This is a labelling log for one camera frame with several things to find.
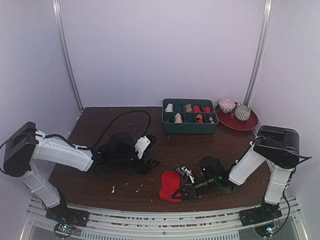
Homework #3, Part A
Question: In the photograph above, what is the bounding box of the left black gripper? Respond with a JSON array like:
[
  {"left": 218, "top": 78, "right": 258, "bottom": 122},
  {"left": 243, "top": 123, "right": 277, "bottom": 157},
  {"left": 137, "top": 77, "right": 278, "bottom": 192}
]
[{"left": 112, "top": 149, "right": 161, "bottom": 176}]

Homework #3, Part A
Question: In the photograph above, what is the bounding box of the red sock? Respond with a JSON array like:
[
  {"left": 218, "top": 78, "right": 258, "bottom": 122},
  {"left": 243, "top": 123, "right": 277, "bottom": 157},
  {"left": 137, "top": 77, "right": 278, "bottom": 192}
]
[
  {"left": 193, "top": 105, "right": 202, "bottom": 113},
  {"left": 158, "top": 170, "right": 182, "bottom": 203}
]

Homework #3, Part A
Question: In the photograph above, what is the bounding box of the black argyle sock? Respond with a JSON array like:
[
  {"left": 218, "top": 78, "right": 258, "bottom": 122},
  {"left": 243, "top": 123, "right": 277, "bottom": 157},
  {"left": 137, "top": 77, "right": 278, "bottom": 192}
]
[{"left": 195, "top": 114, "right": 204, "bottom": 124}]

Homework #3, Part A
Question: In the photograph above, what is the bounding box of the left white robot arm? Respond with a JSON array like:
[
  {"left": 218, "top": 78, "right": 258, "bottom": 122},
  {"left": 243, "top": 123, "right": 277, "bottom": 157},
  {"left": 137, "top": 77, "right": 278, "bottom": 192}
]
[{"left": 0, "top": 121, "right": 160, "bottom": 222}]

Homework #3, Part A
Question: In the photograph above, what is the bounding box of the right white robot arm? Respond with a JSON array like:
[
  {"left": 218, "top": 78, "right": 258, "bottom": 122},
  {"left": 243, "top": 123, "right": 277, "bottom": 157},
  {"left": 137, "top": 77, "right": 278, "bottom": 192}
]
[{"left": 169, "top": 125, "right": 310, "bottom": 221}]

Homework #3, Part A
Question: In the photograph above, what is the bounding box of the green divided organizer box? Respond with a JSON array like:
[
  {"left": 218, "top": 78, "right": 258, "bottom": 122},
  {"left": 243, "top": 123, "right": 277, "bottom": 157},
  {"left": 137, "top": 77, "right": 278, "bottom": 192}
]
[{"left": 162, "top": 98, "right": 219, "bottom": 134}]

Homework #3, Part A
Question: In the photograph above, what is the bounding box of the beige rolled sock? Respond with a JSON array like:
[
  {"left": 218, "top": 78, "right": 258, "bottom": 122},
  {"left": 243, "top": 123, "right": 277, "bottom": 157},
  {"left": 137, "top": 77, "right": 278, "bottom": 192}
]
[{"left": 164, "top": 103, "right": 174, "bottom": 113}]

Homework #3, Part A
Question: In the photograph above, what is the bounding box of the red rolled sock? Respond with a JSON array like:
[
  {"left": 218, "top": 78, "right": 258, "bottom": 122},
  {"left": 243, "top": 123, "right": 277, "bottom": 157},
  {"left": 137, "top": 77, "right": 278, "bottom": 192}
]
[{"left": 193, "top": 105, "right": 202, "bottom": 113}]

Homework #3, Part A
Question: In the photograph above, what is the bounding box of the red plate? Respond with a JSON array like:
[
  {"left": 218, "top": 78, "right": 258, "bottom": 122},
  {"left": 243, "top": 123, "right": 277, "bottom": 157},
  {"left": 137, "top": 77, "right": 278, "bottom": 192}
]
[{"left": 215, "top": 103, "right": 259, "bottom": 131}]

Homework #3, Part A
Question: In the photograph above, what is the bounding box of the red patterned bowl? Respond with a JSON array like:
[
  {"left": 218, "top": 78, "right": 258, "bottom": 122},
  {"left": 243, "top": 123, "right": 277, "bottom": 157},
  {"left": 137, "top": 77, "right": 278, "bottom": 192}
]
[{"left": 218, "top": 98, "right": 236, "bottom": 113}]

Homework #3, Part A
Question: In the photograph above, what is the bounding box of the striped ceramic cup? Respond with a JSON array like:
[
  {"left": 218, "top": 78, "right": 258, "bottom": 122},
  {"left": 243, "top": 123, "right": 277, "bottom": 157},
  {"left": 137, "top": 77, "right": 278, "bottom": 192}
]
[{"left": 234, "top": 104, "right": 251, "bottom": 122}]

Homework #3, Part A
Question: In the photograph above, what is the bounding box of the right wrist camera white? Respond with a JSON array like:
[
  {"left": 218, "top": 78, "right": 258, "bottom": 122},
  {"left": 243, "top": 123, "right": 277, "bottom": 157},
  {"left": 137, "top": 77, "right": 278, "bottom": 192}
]
[{"left": 174, "top": 166, "right": 195, "bottom": 184}]

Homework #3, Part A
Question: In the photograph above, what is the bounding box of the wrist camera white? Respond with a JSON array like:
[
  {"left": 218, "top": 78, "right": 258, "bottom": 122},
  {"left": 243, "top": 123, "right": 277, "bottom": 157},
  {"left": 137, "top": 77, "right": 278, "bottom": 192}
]
[
  {"left": 134, "top": 136, "right": 151, "bottom": 159},
  {"left": 174, "top": 166, "right": 195, "bottom": 184}
]

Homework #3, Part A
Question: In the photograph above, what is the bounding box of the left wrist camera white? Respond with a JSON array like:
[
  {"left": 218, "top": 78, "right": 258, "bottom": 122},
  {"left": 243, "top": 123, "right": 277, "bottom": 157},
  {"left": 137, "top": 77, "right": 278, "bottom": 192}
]
[{"left": 134, "top": 136, "right": 151, "bottom": 159}]

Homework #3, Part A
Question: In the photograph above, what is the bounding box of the black braided cable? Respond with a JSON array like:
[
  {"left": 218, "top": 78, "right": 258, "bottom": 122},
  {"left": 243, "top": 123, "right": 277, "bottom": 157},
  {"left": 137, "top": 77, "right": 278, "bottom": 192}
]
[{"left": 93, "top": 109, "right": 152, "bottom": 151}]

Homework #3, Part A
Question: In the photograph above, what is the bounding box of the aluminium front rail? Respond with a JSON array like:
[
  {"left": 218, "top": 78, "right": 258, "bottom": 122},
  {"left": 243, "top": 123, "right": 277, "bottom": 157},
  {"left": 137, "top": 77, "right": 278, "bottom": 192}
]
[{"left": 18, "top": 197, "right": 312, "bottom": 240}]

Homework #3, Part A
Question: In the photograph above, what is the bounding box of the right aluminium frame post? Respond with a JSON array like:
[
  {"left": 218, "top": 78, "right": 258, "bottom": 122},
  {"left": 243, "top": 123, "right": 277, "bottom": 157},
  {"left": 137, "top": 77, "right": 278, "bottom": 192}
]
[{"left": 243, "top": 0, "right": 273, "bottom": 107}]

